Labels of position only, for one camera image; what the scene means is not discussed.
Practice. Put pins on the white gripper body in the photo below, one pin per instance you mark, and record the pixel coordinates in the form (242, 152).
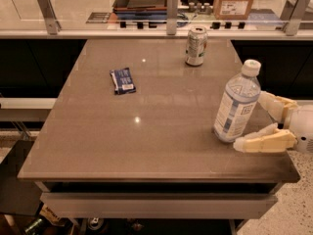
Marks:
(303, 124)

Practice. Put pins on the grey table drawer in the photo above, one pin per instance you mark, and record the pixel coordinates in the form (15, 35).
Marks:
(152, 205)

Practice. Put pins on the left metal glass bracket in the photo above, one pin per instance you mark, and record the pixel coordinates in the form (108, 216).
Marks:
(52, 25)

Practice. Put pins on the metal glass bracket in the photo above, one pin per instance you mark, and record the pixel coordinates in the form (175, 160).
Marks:
(292, 26)
(171, 21)
(52, 25)

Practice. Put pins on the cardboard box with label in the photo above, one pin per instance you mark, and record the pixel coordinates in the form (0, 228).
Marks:
(231, 9)

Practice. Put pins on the green 7up can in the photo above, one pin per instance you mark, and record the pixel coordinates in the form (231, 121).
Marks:
(196, 45)

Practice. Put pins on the blue plastic water bottle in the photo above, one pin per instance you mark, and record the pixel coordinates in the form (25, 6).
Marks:
(238, 101)

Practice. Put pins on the middle metal glass bracket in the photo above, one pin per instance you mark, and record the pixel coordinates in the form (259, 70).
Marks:
(171, 21)

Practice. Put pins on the right metal glass bracket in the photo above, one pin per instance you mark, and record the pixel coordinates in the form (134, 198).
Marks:
(292, 26)

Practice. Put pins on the blue snack packet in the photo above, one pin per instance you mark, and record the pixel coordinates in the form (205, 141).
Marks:
(123, 82)

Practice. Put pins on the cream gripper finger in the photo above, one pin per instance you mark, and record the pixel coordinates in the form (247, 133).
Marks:
(277, 107)
(270, 139)

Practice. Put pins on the green bottle under table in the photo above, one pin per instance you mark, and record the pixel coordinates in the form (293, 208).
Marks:
(36, 227)

